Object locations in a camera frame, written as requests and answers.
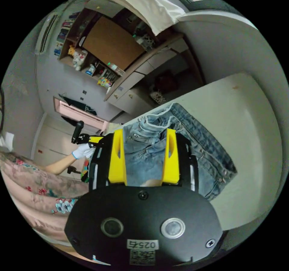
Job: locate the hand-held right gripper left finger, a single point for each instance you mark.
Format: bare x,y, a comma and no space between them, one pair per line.
116,162

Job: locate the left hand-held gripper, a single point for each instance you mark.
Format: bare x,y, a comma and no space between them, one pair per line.
87,138

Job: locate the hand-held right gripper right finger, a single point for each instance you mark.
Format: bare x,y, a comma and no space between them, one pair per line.
172,167

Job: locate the light blue jeans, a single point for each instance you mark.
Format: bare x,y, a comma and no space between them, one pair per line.
144,160

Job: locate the person's left forearm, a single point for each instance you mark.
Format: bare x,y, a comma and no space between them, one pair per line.
61,165

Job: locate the person's left hand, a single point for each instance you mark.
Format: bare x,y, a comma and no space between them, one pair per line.
83,151

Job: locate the bed with pink floral quilt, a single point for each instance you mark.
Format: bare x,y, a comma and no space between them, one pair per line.
33,185

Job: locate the white folding board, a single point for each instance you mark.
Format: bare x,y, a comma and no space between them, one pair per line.
243,140

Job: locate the desk with drawers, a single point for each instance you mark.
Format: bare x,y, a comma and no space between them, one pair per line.
144,76

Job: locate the white air conditioner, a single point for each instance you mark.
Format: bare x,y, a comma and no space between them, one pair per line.
46,33

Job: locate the white curtain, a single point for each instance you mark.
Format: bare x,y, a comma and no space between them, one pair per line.
144,2

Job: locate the wooden wall shelf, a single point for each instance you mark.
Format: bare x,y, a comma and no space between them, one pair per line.
106,43

